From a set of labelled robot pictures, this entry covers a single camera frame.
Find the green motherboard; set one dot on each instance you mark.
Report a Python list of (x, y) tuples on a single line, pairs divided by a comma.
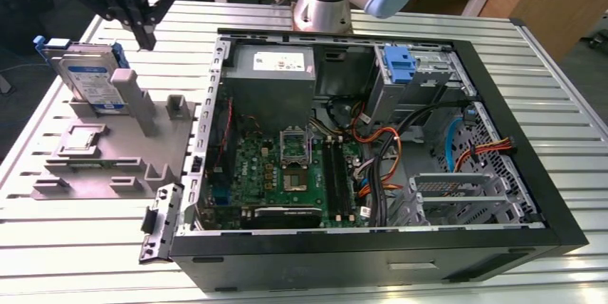
[(256, 176)]

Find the hard disk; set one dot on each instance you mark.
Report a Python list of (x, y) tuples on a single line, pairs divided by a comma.
[(89, 79)]

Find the silver CPU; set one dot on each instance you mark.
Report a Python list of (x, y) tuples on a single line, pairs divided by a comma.
[(77, 140)]

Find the grey expansion card latch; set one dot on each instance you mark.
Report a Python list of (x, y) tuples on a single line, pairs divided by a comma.
[(164, 218)]

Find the thin locking lever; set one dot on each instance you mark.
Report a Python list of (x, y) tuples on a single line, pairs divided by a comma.
[(309, 151)]

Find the CPU socket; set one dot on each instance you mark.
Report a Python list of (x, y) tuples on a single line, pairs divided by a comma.
[(296, 183)]

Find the grey parts rack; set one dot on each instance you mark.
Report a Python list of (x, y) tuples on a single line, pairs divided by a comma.
[(123, 140)]

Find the blue plastic drive latch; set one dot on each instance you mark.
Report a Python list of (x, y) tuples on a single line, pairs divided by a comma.
[(399, 65)]

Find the black office chair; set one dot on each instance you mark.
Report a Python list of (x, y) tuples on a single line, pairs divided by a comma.
[(24, 15)]

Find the black PC case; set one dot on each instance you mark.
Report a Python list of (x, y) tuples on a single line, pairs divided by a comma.
[(332, 257)]

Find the black RAM slot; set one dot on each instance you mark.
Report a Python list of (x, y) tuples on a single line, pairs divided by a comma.
[(329, 176), (343, 183)]

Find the black graphics card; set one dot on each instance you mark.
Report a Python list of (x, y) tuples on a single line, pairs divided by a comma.
[(284, 216)]

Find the metal disk bay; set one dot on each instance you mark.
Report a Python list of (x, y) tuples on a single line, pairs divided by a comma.
[(456, 199)]

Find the green RAM stick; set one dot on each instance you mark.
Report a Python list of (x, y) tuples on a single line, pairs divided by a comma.
[(89, 165)]

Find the grey metal drive cage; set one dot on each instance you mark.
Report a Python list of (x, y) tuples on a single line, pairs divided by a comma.
[(393, 104)]

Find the grey power supply unit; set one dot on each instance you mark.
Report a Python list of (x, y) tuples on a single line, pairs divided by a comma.
[(271, 97)]

